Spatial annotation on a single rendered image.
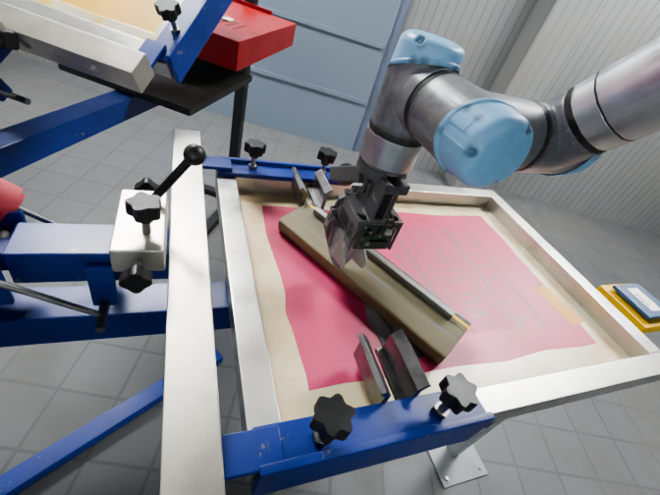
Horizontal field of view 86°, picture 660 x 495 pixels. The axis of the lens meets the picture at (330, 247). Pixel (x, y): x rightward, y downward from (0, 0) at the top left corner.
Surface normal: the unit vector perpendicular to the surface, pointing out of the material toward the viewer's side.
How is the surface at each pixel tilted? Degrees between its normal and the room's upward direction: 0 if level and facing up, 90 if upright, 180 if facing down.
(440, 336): 11
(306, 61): 90
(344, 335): 0
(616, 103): 102
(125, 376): 0
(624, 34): 90
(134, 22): 32
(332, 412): 0
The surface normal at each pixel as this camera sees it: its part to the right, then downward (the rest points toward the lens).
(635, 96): -0.80, 0.40
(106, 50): 0.11, -0.31
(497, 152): 0.33, 0.68
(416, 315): 0.13, -0.65
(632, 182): -0.05, 0.64
